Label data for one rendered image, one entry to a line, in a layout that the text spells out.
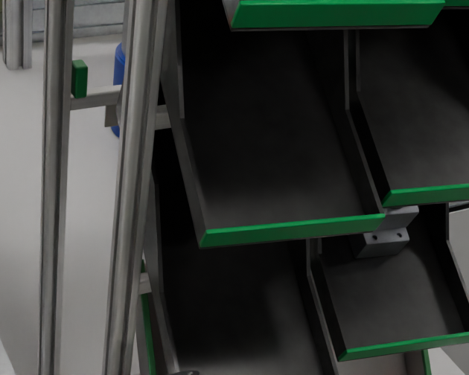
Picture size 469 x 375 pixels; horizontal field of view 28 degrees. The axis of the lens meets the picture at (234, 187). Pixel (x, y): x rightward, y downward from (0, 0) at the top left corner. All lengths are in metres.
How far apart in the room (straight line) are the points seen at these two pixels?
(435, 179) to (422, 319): 0.16
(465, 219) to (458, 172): 1.03
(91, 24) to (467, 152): 1.33
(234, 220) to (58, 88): 0.27
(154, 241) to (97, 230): 0.69
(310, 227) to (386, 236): 0.20
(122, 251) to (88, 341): 0.52
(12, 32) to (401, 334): 1.16
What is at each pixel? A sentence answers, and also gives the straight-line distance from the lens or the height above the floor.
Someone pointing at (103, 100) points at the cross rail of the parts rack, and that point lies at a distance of 0.87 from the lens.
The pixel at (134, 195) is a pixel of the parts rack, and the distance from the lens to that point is 0.71.
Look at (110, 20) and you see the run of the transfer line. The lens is 1.99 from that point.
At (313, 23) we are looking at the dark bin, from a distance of 0.55.
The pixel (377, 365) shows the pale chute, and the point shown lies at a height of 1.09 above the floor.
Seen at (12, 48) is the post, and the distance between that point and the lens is 1.82.
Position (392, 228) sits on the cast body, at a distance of 0.84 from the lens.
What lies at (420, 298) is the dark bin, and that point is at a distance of 0.85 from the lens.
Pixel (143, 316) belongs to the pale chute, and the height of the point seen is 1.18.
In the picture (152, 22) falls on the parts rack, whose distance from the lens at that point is 0.64.
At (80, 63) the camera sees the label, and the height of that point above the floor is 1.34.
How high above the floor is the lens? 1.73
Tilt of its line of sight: 34 degrees down
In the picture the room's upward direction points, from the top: 9 degrees clockwise
